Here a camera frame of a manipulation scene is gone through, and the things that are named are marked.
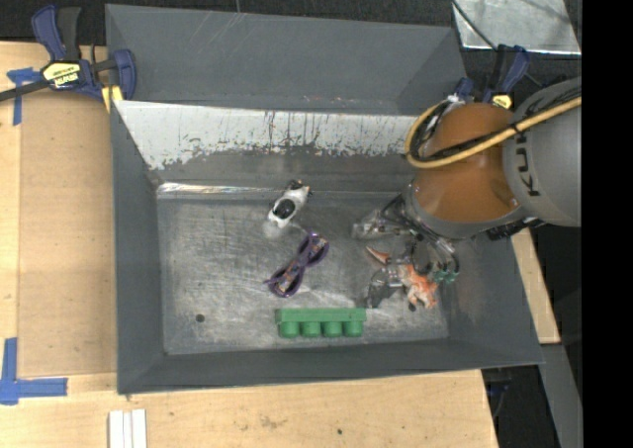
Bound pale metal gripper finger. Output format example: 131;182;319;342
351;209;412;240
367;266;403;310

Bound orange toy dinosaur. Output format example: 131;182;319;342
364;244;440;312

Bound green block with cylinders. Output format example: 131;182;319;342
274;307;369;340

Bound purple sunglasses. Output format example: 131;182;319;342
262;229;330;299

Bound grey metal bin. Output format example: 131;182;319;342
104;3;546;396

